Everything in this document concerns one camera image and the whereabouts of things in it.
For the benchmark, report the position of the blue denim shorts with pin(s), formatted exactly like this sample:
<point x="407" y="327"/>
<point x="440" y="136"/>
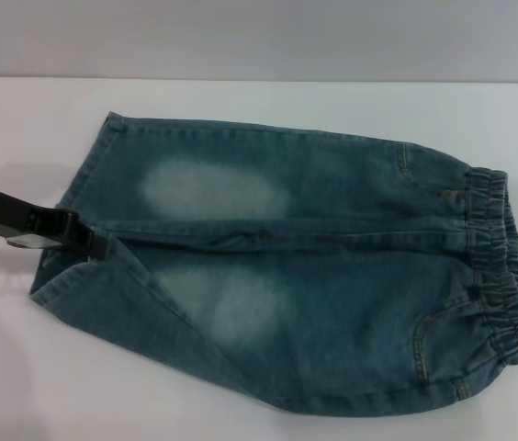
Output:
<point x="332" y="275"/>

